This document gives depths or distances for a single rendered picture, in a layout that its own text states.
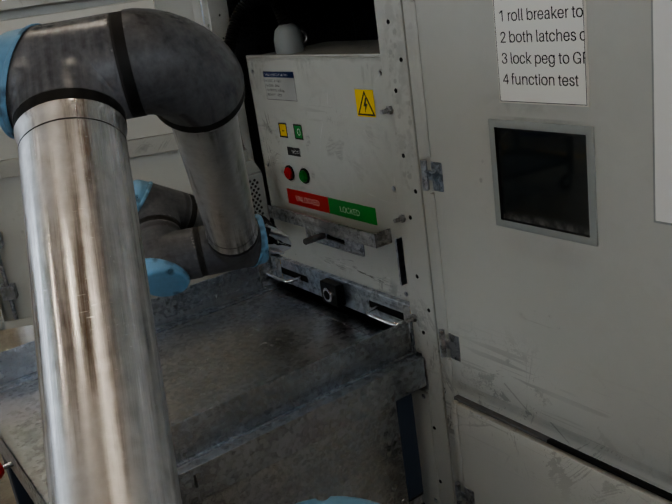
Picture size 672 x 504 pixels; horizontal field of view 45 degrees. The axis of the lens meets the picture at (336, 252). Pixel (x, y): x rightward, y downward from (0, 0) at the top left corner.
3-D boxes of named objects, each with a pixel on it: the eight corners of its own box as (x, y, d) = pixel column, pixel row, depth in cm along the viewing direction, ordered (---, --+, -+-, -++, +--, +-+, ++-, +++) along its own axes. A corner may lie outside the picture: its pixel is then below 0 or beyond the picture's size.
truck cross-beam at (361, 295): (421, 337, 154) (418, 308, 152) (273, 277, 197) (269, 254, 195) (441, 328, 156) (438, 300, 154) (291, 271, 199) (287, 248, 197)
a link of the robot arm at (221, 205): (224, -32, 88) (262, 219, 151) (109, -13, 87) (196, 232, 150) (244, 56, 84) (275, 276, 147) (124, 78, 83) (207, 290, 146)
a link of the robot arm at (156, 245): (197, 263, 136) (188, 206, 143) (129, 277, 135) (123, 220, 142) (207, 292, 144) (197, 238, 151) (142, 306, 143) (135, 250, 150)
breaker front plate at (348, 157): (410, 312, 155) (380, 58, 139) (277, 262, 193) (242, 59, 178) (415, 309, 155) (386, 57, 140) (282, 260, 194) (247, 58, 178)
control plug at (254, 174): (246, 242, 180) (232, 165, 175) (235, 238, 184) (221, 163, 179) (275, 232, 184) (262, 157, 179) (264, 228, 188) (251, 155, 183)
